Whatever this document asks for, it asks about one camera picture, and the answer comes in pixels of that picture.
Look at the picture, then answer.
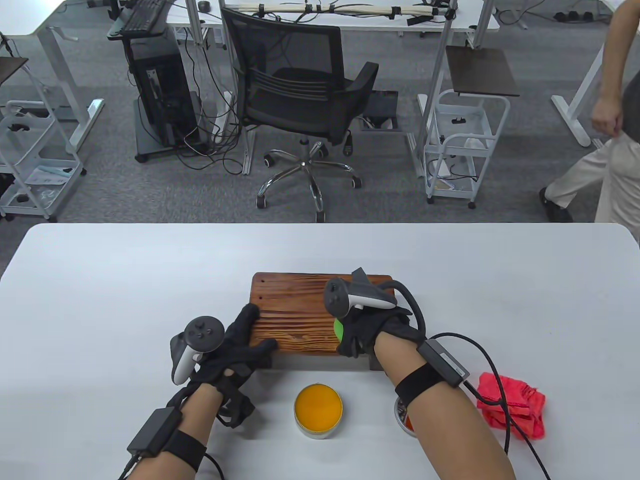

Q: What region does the black mesh office chair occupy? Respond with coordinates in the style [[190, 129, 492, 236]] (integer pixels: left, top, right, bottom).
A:
[[220, 7, 381, 223]]

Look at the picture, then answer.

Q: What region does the dark brown side table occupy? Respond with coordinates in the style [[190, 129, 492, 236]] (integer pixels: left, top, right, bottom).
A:
[[0, 56, 30, 85], [445, 46, 521, 97]]

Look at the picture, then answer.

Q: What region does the aluminium frame post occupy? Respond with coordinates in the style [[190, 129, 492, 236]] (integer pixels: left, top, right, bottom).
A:
[[218, 0, 257, 176], [407, 0, 461, 178]]

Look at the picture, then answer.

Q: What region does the person's right hand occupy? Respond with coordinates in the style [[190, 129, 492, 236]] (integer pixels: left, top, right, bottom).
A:
[[330, 267, 426, 358]]

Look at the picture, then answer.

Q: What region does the black keyboard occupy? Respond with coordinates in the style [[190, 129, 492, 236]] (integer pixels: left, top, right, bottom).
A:
[[120, 0, 168, 35]]

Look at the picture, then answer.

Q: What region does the black floor socket box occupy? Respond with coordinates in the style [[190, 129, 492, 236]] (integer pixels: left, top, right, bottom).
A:
[[361, 90, 403, 132]]

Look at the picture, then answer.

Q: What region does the brown wooden stool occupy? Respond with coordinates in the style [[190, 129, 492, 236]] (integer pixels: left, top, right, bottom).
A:
[[248, 272, 401, 372]]

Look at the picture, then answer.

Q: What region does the round metal wood wax tin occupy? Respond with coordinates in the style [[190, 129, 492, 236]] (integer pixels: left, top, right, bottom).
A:
[[294, 383, 345, 440]]

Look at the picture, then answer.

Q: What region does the black and white controller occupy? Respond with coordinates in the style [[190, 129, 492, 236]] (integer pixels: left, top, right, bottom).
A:
[[324, 267, 398, 318], [171, 316, 226, 385]]

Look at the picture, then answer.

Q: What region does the white desk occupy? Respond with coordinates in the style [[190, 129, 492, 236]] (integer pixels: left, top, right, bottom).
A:
[[165, 0, 501, 33], [550, 0, 621, 148], [0, 0, 126, 153]]

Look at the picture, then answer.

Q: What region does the tangle of black cables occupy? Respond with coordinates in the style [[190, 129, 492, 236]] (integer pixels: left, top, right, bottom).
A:
[[175, 30, 246, 176]]

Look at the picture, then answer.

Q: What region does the person's left hand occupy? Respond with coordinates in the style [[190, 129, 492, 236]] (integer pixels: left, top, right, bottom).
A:
[[167, 302, 279, 428]]

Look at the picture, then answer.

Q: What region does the black computer tower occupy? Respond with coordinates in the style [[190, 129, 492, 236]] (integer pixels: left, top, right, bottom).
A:
[[129, 50, 198, 148]]

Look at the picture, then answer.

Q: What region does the white rolling cart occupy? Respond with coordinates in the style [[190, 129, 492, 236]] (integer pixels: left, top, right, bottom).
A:
[[422, 90, 512, 210], [0, 100, 87, 222]]

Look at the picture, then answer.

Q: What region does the person's left forearm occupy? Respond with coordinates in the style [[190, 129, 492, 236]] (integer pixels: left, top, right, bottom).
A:
[[130, 385, 226, 480]]

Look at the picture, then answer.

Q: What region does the white power strip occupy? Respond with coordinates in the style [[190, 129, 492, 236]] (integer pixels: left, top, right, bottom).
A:
[[212, 90, 236, 136]]

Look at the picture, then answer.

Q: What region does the round metal tin lid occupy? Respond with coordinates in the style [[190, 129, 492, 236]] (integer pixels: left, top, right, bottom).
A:
[[393, 395, 419, 439]]

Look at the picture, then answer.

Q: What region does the grey computer stand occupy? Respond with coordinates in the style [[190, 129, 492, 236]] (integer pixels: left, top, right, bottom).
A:
[[107, 0, 208, 163]]

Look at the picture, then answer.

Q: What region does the person's right forearm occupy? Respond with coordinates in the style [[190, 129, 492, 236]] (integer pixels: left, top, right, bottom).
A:
[[372, 332, 516, 480]]

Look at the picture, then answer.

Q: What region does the beige rod bundle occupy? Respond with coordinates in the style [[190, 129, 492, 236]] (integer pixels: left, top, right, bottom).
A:
[[235, 2, 438, 16]]

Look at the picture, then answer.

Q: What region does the red cloth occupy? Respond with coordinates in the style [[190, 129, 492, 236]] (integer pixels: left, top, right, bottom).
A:
[[475, 372, 546, 441]]

